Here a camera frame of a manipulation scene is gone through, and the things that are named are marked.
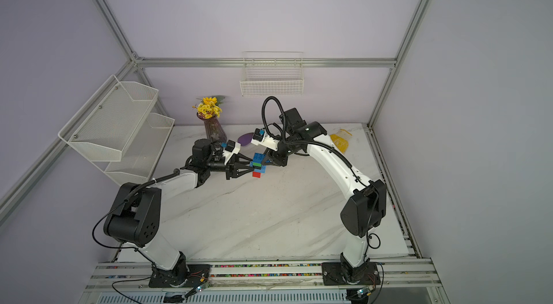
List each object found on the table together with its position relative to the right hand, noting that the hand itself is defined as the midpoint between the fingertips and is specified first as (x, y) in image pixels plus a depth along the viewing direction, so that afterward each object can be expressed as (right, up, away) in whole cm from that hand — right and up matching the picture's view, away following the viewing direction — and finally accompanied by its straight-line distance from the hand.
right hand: (268, 159), depth 79 cm
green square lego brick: (-4, -2, -2) cm, 5 cm away
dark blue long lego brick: (-3, +1, -3) cm, 5 cm away
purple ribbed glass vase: (-28, +12, +25) cm, 39 cm away
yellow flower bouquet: (-27, +21, +14) cm, 37 cm away
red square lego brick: (-5, -6, +2) cm, 8 cm away
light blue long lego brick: (-2, -4, +1) cm, 5 cm away
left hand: (-6, -3, +3) cm, 8 cm away
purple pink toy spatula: (-15, +8, +33) cm, 37 cm away
